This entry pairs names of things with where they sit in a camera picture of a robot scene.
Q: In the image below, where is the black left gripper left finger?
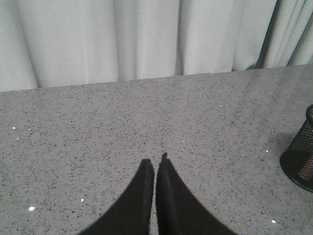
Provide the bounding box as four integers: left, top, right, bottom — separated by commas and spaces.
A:
81, 159, 154, 235

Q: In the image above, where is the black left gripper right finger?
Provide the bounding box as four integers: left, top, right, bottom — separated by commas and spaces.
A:
156, 153, 235, 235

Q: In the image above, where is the black mesh pen holder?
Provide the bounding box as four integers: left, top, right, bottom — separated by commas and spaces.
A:
279, 105, 313, 192

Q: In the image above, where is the grey curtain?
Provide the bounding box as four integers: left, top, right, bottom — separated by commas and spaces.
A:
0, 0, 313, 91

